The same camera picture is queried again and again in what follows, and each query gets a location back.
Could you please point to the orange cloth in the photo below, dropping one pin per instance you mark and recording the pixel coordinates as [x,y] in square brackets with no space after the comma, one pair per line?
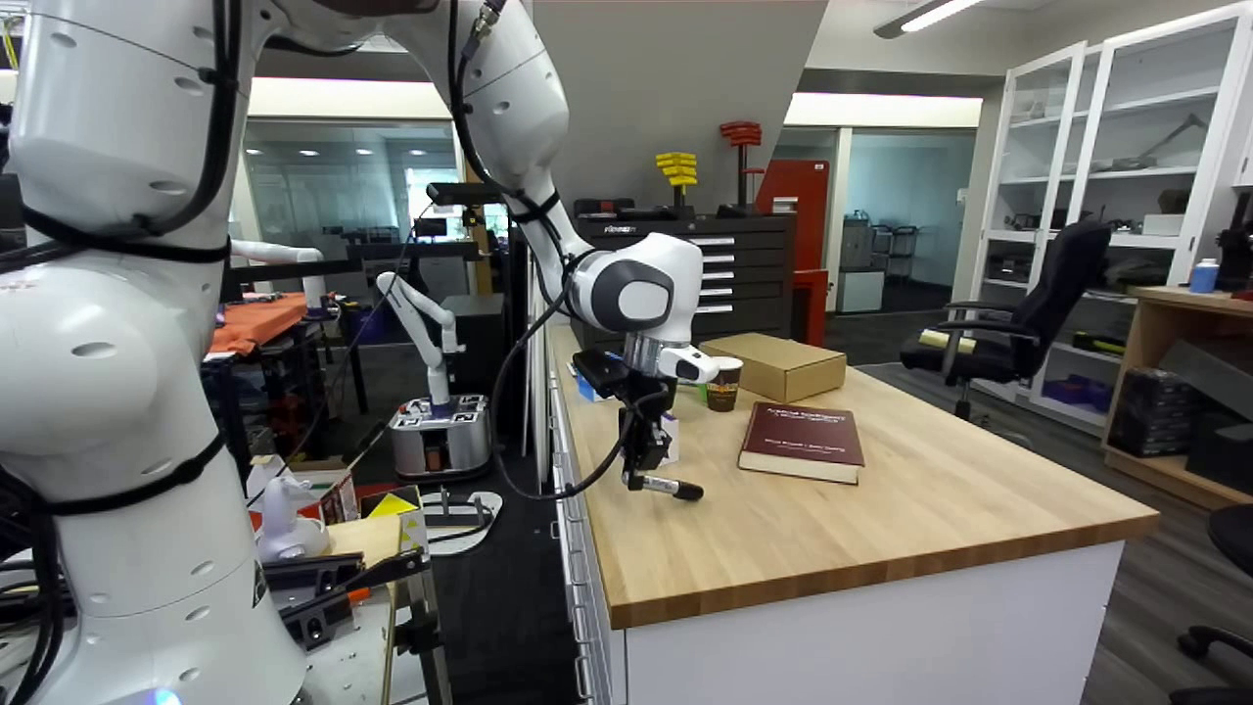
[259,318]

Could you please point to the white black striped object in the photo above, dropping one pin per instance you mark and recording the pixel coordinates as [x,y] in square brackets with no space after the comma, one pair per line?
[465,520]

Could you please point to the wooden workbench with shelves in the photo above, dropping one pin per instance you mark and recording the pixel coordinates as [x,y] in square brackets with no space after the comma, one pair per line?
[1155,318]

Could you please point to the brown paper cup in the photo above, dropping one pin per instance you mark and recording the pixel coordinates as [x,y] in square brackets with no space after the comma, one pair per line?
[727,391]

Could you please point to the small white robot arm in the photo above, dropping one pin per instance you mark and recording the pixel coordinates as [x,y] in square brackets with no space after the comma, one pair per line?
[438,434]

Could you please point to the black mesh office chair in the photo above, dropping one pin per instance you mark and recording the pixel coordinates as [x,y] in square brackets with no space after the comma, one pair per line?
[1061,280]

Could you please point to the black tool chest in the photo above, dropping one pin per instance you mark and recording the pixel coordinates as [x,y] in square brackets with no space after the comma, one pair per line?
[759,258]

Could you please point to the black bench device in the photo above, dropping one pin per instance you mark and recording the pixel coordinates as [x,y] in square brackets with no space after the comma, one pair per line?
[1234,249]

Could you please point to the brown cardboard box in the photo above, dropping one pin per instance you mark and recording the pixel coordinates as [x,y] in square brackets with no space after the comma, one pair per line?
[770,366]

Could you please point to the grey black marker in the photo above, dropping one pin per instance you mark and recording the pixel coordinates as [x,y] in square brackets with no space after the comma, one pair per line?
[680,490]

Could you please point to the grey black panel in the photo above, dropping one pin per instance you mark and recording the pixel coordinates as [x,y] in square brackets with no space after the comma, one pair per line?
[1217,378]

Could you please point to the red stand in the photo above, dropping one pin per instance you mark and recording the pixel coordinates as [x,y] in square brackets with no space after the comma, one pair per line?
[740,133]

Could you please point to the black bar clamp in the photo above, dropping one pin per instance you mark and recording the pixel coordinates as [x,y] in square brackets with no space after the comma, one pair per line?
[327,581]

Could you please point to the white plastic bottle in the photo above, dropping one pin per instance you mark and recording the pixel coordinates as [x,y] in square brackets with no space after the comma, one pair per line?
[281,520]

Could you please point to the dark red hardcover book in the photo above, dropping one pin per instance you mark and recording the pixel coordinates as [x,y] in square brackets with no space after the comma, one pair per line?
[803,441]

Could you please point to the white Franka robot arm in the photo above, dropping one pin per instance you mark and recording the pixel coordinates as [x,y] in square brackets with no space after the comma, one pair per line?
[105,366]

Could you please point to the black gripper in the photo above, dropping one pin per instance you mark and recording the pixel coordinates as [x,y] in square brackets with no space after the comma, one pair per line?
[646,408]

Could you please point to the red cabinet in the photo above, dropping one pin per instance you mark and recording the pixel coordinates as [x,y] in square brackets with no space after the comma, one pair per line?
[798,207]

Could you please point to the black swivel chair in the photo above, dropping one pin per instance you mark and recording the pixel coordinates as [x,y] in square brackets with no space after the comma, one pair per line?
[1234,535]

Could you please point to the blue white cup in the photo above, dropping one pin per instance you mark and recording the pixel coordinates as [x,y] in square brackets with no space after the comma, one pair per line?
[1205,276]

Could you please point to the ceiling light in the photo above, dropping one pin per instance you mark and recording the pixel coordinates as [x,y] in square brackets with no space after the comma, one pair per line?
[933,15]

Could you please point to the yellow block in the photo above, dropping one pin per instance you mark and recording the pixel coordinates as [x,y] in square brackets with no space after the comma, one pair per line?
[393,505]

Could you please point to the black shelf box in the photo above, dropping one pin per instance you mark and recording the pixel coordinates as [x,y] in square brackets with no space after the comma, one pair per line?
[1221,456]
[1148,412]

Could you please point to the black camera bar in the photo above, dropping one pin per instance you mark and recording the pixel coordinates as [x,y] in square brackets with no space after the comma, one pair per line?
[471,191]

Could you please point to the wooden robot mount table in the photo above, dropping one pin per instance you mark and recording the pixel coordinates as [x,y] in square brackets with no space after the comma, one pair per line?
[376,537]

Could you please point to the white glass door cabinet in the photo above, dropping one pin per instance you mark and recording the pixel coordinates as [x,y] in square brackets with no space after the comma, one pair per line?
[1148,131]

